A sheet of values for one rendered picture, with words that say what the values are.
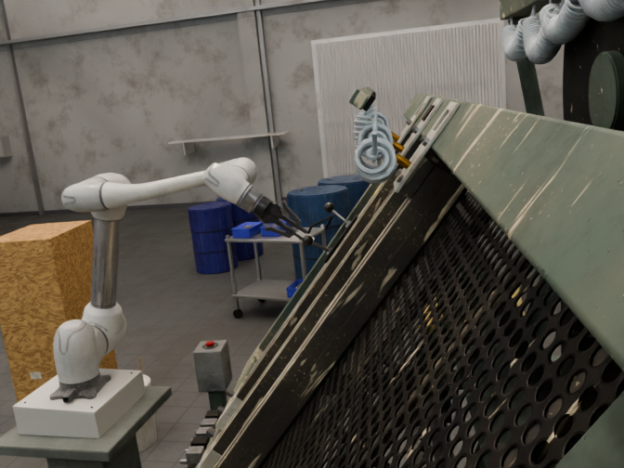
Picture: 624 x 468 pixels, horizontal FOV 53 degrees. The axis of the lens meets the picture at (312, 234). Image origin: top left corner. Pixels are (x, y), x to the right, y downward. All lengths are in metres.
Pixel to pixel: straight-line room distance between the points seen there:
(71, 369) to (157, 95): 9.89
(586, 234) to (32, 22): 13.31
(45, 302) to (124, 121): 8.83
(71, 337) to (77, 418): 0.30
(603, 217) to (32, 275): 3.72
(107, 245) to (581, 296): 2.38
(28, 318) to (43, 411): 1.50
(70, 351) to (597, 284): 2.36
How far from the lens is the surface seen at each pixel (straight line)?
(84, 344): 2.58
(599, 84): 1.52
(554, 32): 1.68
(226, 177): 2.18
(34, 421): 2.68
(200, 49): 11.81
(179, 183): 2.36
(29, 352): 4.15
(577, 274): 0.35
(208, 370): 2.66
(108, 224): 2.59
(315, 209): 6.00
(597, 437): 0.36
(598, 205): 0.39
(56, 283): 3.90
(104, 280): 2.67
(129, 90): 12.46
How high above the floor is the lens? 1.92
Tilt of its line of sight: 13 degrees down
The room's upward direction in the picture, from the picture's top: 6 degrees counter-clockwise
